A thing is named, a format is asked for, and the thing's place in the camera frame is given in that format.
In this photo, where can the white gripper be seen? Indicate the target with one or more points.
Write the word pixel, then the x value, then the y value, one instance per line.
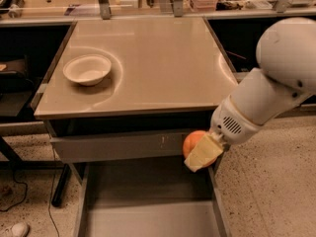
pixel 234 124

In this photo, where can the orange fruit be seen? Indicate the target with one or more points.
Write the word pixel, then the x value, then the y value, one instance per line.
pixel 189 144

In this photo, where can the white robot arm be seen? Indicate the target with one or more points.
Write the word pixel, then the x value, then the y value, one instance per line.
pixel 285 77

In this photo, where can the grey top drawer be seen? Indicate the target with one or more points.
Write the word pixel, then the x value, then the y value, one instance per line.
pixel 120 146

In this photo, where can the open grey middle drawer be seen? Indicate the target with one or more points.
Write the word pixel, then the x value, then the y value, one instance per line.
pixel 150 197

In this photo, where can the grey drawer cabinet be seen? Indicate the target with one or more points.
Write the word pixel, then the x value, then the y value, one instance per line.
pixel 167 73

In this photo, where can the white paper bowl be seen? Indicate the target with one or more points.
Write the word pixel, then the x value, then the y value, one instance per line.
pixel 87 70

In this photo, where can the black table leg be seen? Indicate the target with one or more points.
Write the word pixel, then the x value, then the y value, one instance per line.
pixel 57 195

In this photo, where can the white sneaker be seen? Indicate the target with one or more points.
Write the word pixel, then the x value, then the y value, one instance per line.
pixel 17 230

